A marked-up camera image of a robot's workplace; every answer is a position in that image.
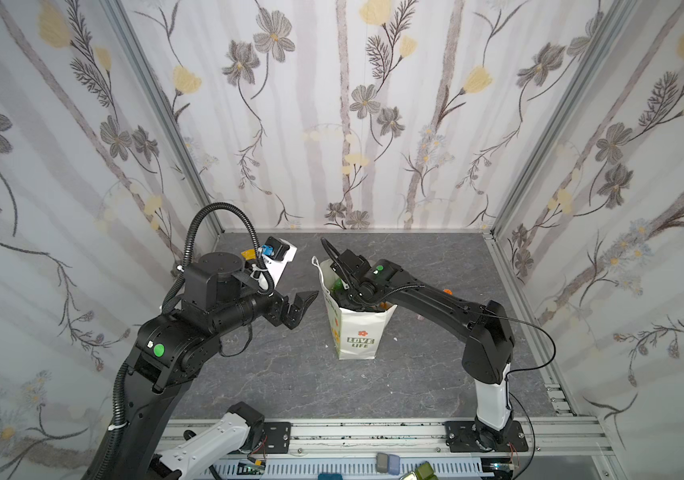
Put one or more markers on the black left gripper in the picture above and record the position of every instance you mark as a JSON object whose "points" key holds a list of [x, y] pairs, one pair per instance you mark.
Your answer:
{"points": [[282, 308]]}

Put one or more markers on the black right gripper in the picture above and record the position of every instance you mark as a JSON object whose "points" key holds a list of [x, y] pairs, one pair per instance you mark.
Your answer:
{"points": [[353, 271]]}

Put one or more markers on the white paper shopping bag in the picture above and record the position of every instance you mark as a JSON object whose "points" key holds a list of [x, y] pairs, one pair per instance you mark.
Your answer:
{"points": [[356, 334]]}

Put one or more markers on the yellow chip bag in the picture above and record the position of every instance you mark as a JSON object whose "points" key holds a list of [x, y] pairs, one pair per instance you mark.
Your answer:
{"points": [[249, 254]]}

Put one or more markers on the green snack bag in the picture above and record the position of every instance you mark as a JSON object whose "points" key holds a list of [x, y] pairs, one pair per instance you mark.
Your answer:
{"points": [[338, 288]]}

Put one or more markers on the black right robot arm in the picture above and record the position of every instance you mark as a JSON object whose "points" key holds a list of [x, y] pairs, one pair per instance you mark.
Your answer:
{"points": [[484, 329]]}

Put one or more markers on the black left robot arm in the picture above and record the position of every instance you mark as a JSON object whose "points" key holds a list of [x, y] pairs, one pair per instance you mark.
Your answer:
{"points": [[213, 296]]}

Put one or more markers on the green yellow object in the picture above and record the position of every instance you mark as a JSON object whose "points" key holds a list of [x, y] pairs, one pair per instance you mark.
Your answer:
{"points": [[423, 471]]}

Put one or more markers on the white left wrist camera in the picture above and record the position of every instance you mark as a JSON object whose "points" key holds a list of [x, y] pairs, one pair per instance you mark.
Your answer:
{"points": [[277, 254]]}

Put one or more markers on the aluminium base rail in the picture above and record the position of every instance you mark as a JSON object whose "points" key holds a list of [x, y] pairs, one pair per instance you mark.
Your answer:
{"points": [[543, 448]]}

